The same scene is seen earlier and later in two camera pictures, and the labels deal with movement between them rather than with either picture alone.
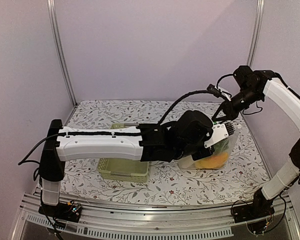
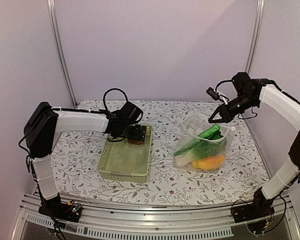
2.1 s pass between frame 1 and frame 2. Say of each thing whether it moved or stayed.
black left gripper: moved
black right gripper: stayed
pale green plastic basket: stayed
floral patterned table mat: stayed
